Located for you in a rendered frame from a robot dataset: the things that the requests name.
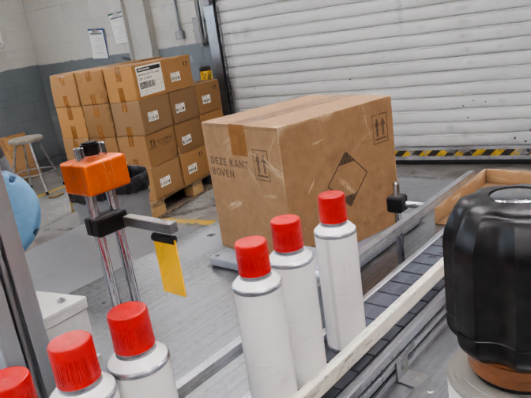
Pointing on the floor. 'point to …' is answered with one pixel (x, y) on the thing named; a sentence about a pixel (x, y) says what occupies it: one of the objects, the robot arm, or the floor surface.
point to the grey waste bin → (136, 202)
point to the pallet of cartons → (143, 120)
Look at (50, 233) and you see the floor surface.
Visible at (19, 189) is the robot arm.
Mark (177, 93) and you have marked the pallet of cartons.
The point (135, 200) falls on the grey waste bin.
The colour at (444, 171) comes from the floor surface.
